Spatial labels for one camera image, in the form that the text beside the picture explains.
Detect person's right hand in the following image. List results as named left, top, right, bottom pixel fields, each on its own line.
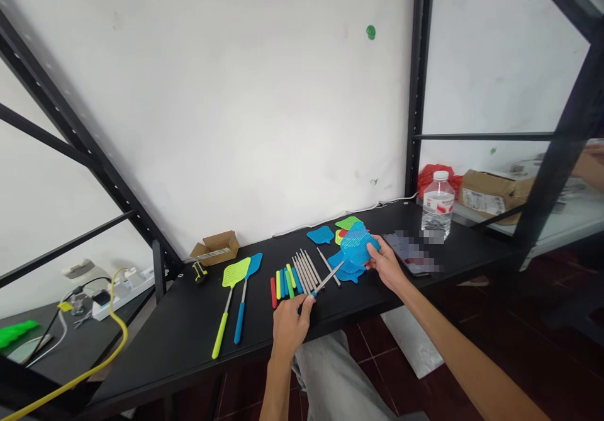
left=364, top=234, right=412, bottom=294

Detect white round device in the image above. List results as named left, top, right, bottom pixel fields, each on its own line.
left=62, top=257, right=112, bottom=295

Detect flat blue swatter head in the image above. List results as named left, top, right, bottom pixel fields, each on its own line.
left=306, top=225, right=337, bottom=246

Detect white power strip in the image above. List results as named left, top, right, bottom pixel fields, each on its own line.
left=91, top=266, right=157, bottom=322

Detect clear plastic water bottle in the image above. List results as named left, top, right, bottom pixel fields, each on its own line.
left=420, top=170, right=457, bottom=243

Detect pile of coloured swatter heads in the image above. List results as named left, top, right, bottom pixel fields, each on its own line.
left=327, top=216, right=371, bottom=284

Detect person's legs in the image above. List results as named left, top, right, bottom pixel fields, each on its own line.
left=291, top=330, right=398, bottom=421

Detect blue fly swatter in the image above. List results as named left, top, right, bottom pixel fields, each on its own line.
left=233, top=252, right=264, bottom=345

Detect yellow cable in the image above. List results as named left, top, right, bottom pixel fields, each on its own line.
left=0, top=267, right=130, bottom=421

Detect black smartphone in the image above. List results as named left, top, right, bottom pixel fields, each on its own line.
left=381, top=232, right=431, bottom=278

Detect white plastic bag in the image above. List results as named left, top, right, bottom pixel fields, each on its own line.
left=379, top=308, right=445, bottom=380

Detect black metal shelf frame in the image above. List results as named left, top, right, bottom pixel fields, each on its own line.
left=0, top=0, right=525, bottom=421
left=518, top=0, right=604, bottom=346

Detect row of coloured handle grips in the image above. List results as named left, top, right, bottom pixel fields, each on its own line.
left=269, top=263, right=306, bottom=310

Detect person's left thumb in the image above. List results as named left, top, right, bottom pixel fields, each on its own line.
left=299, top=295, right=316, bottom=328

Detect metal rod with blue tip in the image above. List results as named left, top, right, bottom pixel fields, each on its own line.
left=309, top=261, right=346, bottom=298

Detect person's left hand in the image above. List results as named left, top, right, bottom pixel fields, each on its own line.
left=272, top=294, right=316, bottom=361

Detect row of metal rods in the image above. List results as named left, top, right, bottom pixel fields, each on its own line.
left=291, top=247, right=344, bottom=295

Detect small open cardboard box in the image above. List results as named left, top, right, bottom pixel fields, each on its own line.
left=189, top=230, right=240, bottom=267

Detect red plastic bag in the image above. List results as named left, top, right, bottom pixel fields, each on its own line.
left=417, top=163, right=465, bottom=201

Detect large torn cardboard box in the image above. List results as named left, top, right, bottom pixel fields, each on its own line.
left=459, top=169, right=537, bottom=227

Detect blue mesh swatter head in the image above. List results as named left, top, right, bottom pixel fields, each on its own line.
left=339, top=222, right=379, bottom=272

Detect green fly swatter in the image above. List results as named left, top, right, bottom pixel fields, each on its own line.
left=211, top=257, right=252, bottom=360

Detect bright green plastic object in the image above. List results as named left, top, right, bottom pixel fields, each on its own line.
left=0, top=320, right=42, bottom=350

